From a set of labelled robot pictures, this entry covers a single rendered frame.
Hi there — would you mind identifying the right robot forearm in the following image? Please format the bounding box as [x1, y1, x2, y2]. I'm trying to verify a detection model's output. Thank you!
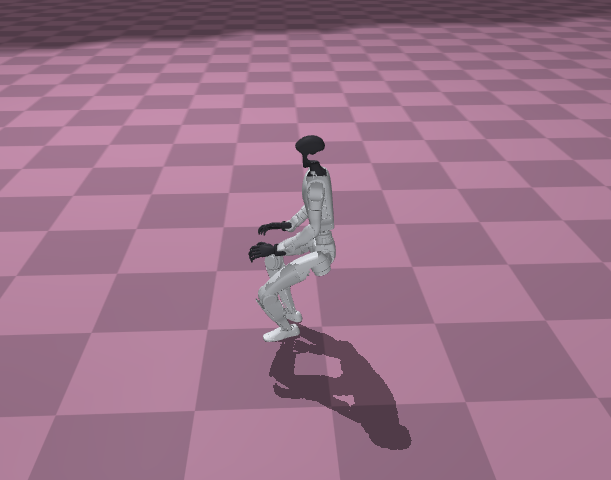
[285, 204, 308, 232]

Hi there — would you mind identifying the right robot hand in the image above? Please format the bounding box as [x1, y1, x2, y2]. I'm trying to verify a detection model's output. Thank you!
[258, 221, 292, 235]

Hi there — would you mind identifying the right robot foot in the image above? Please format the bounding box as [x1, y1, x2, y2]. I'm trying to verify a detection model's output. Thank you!
[284, 308, 302, 322]

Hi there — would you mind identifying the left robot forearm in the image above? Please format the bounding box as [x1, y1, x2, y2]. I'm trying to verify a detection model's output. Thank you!
[277, 226, 315, 256]

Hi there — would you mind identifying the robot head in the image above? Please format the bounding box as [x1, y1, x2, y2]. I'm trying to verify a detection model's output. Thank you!
[295, 135, 327, 177]

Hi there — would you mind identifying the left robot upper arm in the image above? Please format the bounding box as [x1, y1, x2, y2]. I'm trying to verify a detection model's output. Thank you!
[304, 182, 325, 239]

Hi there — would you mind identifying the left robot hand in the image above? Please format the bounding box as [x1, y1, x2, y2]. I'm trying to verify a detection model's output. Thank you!
[249, 242, 286, 263]

